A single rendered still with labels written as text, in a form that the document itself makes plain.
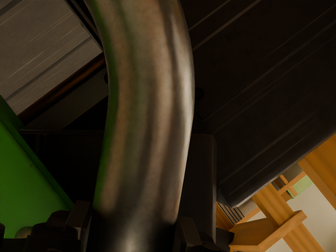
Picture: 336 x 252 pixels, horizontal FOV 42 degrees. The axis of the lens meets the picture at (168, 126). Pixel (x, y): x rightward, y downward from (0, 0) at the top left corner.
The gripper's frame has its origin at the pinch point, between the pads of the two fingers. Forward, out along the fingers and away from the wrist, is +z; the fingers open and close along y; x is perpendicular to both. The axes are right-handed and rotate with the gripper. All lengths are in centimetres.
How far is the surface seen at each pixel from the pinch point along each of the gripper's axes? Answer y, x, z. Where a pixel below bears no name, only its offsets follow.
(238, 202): 5.8, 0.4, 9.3
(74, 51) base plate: -12, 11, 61
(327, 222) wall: 428, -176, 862
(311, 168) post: 38, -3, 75
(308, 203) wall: 385, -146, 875
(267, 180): 7.3, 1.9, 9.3
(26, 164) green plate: -4.7, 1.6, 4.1
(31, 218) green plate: -4.2, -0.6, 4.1
